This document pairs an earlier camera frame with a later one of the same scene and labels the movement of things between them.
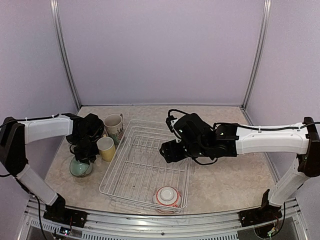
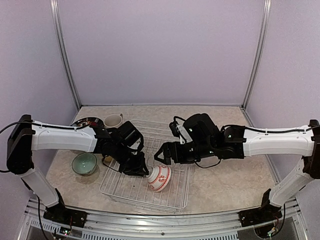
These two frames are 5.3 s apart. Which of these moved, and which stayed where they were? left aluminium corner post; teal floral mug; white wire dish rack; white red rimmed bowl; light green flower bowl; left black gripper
Moved: white red rimmed bowl; left black gripper; light green flower bowl
Stayed: teal floral mug; white wire dish rack; left aluminium corner post
